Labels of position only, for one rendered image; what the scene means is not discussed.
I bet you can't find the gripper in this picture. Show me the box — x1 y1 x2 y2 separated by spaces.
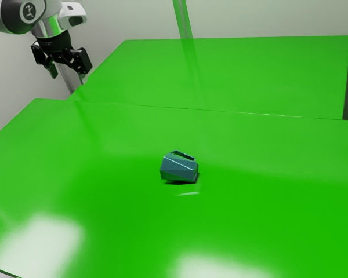
30 30 93 85

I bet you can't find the teal faceted mug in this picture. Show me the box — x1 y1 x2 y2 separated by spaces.
159 149 199 184

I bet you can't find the grey metal post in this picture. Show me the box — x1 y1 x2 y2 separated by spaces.
56 61 89 94
172 0 194 40

